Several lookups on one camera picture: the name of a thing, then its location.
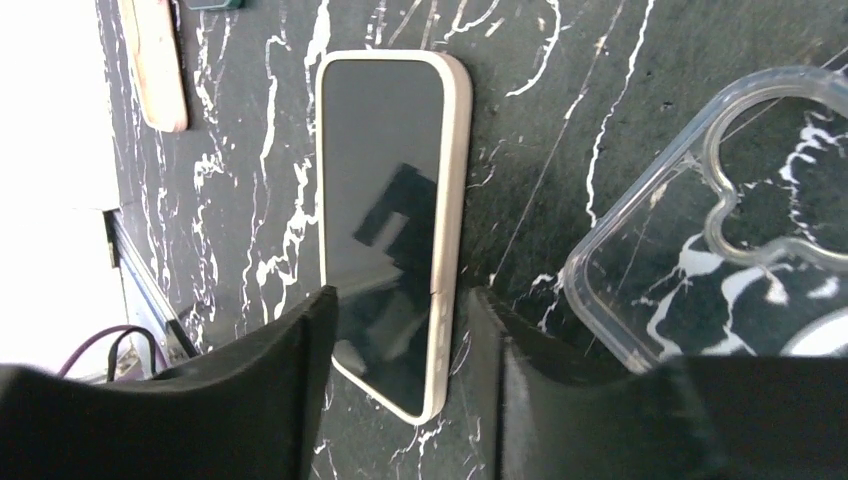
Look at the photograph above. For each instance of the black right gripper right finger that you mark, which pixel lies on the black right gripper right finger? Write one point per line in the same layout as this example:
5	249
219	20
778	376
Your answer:
547	412

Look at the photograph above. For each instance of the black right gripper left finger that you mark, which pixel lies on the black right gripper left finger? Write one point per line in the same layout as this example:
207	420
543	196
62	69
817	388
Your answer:
249	410

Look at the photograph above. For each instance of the clear magsafe phone case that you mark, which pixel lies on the clear magsafe phone case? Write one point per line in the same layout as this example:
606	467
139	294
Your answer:
688	262

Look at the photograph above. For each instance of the beige phone case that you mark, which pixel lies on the beige phone case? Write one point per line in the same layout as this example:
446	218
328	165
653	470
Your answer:
450	200

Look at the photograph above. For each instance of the black smartphone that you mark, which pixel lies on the black smartphone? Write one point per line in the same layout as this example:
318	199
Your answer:
382	134

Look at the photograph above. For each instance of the pink phone case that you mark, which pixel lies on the pink phone case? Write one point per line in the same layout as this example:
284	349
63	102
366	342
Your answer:
153	59

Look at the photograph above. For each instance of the dark teal smartphone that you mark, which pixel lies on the dark teal smartphone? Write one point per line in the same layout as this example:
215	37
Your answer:
212	5

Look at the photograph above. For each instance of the aluminium frame rail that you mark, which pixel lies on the aluminium frame rail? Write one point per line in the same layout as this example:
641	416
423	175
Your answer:
145	301

